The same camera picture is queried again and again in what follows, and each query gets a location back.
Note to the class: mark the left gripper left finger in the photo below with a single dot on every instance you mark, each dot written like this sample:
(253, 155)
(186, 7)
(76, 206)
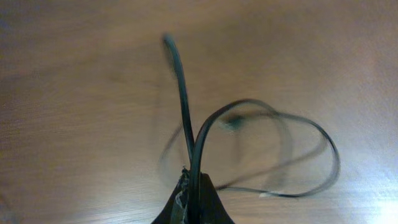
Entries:
(176, 208)

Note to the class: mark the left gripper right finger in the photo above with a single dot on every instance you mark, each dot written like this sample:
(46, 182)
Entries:
(212, 210)

